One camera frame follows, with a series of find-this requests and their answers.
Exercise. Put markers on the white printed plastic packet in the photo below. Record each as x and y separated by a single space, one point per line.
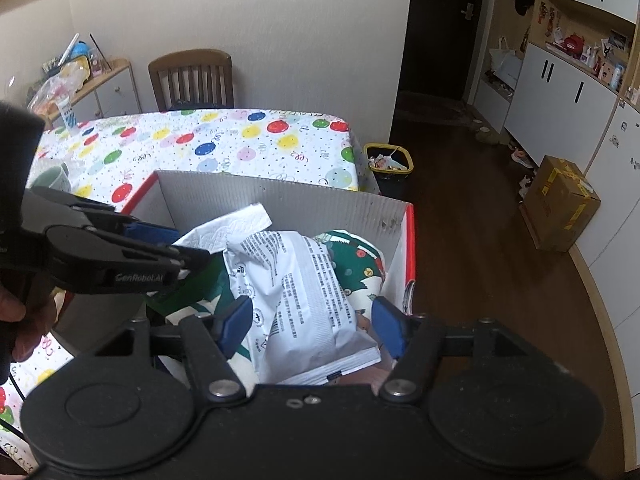
300 290

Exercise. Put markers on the wooden side cabinet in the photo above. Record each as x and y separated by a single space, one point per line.
115 95

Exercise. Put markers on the person's left hand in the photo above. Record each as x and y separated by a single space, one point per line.
35 330

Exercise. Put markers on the white tube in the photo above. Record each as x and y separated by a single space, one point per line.
67 115

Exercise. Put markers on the white and wood cabinet unit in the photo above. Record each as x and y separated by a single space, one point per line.
550 105

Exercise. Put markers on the pile of plastic bags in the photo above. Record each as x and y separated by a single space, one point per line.
60 85

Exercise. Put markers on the white paper tissue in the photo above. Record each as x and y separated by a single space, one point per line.
230 227

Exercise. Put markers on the pink sneaker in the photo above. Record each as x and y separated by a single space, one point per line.
522 158

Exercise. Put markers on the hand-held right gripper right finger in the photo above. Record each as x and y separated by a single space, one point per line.
390 330

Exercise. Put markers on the balloon print tablecloth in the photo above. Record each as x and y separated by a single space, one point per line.
200 130

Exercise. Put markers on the brown cardboard box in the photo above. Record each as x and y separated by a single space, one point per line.
555 205

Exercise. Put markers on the red cardboard box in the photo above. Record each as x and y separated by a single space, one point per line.
300 200

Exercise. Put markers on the red container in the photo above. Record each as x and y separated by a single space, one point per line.
575 46

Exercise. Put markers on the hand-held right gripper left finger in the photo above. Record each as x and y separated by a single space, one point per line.
237 325

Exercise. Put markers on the dark brown door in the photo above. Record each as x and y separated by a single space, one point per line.
440 45

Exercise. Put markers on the christmas print cloth bag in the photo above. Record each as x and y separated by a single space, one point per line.
355 270

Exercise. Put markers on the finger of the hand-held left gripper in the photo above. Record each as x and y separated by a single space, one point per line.
175 260
150 235

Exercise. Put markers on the wooden chair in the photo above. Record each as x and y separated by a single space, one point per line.
190 75

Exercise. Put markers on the yellow rimmed black trash bin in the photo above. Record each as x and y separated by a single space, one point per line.
387 180

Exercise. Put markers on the white tote bag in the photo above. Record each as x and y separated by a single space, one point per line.
506 65

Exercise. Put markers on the green ceramic cup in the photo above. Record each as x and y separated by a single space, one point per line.
50 177

